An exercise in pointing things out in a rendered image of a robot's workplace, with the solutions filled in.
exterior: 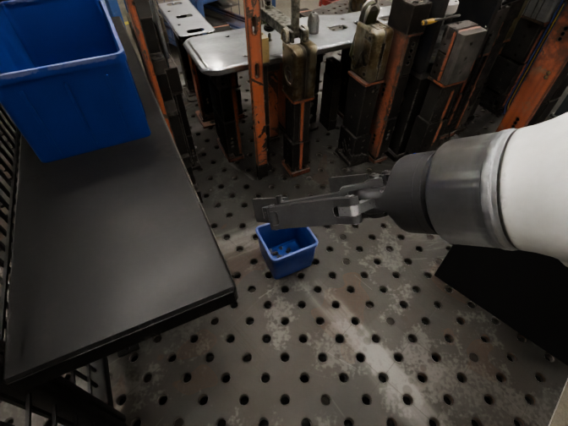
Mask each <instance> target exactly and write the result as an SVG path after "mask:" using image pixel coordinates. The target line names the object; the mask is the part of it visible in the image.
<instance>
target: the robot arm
mask: <svg viewBox="0 0 568 426"><path fill-rule="evenodd" d="M329 184H330V193H329V194H320V195H315V196H310V197H305V198H300V199H291V200H289V197H282V194H280V195H277V196H276V197H274V198H256V199H252V203H253V207H254V214H255V218H256V221H257V222H267V223H270V228H271V230H275V231H277V230H280V229H288V228H299V227H317V226H326V225H335V224H347V225H358V224H360V223H361V222H363V220H362V218H364V217H371V218H380V217H385V216H388V215H389V216H390V217H391V218H392V219H393V221H394V222H395V223H396V224H397V226H399V227H400V228H401V229H402V230H404V231H406V232H411V233H424V234H435V235H440V237H441V238H442V239H444V240H445V241H446V242H448V243H453V244H455V245H457V244H460V245H470V246H475V247H478V246H479V247H489V248H498V249H503V250H510V251H515V250H522V251H528V252H534V253H538V254H544V255H548V256H551V257H554V258H556V259H558V260H559V261H560V262H561V263H562V264H563V265H565V266H566V267H568V112H566V113H564V114H562V115H560V116H558V117H555V118H553V119H550V120H548V121H545V122H542V123H539V124H535V125H532V126H528V127H524V128H509V129H505V130H501V131H499V132H496V133H491V134H481V135H476V136H471V137H466V138H460V139H452V140H449V141H447V142H445V143H444V144H443V145H442V146H441V147H440V148H439V149H438V150H432V151H427V152H421V153H413V154H409V155H406V156H403V157H402V158H401V159H399V160H398V161H397V162H396V164H395V165H394V166H393V168H392V169H391V171H390V170H384V171H383V172H382V174H378V173H372V174H370V175H368V174H367V173H365V174H357V175H348V176H340V177H330V178H329Z"/></svg>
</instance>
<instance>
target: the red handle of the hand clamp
mask: <svg viewBox="0 0 568 426"><path fill-rule="evenodd" d="M299 15H300V0H291V30H292V31H293V32H294V39H295V38H298V37H299V36H300V31H299Z"/></svg>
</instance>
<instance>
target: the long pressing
mask: <svg viewBox="0 0 568 426"><path fill-rule="evenodd" d="M390 11H391V5H390V6H386V7H381V8H380V13H379V15H378V17H377V20H378V21H380V22H382V23H384V24H385V25H388V20H386V21H384V20H381V18H385V17H389V16H390ZM360 13H361V11H357V12H352V13H348V14H330V15H319V33H318V34H315V35H311V34H309V39H310V40H311V41H312V42H313V43H314V44H316V45H317V47H318V51H317V55H320V54H324V53H328V52H335V51H340V50H343V49H348V48H351V46H352V41H353V37H354V34H355V32H356V28H357V25H355V24H354V23H357V22H358V19H359V16H360ZM307 24H308V17H303V18H299V25H300V26H301V25H307ZM337 26H344V27H345V28H346V29H342V30H330V29H329V28H332V27H337ZM261 32H263V33H264V34H265V35H266V36H268V34H269V33H270V34H271V41H269V54H270V65H272V64H277V63H282V39H281V34H279V33H278V32H277V31H276V30H274V31H272V32H267V31H265V30H264V25H261ZM226 36H229V37H226ZM183 46H184V48H185V50H186V51H187V53H188V54H189V56H190V57H191V58H192V60H193V61H194V63H195V65H196V66H197V68H198V69H199V71H200V72H201V73H202V74H205V75H209V76H221V75H225V74H232V73H236V72H241V71H245V70H249V62H248V57H244V56H248V52H247V41H246V30H245V28H241V29H235V30H227V31H222V32H216V33H212V34H207V35H197V36H193V37H190V38H188V39H187V40H186V41H185V42H184V43H183Z"/></svg>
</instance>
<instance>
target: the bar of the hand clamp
mask: <svg viewBox="0 0 568 426"><path fill-rule="evenodd" d="M260 18H262V20H264V21H265V22H266V23H267V24H265V25H264V30H265V31H267V32H272V31H274V30H276V31H277V32H278V33H279V34H281V29H282V28H287V29H288V30H289V34H290V42H291V43H294V32H293V31H292V30H291V19H290V18H289V17H287V16H286V15H285V14H284V13H283V12H281V11H280V10H278V9H277V8H275V7H274V6H272V4H270V0H266V5H265V6H264V7H263V8H260ZM299 31H300V36H299V37H298V38H299V39H301V40H302V41H306V30H305V29H304V28H303V27H302V26H300V25H299Z"/></svg>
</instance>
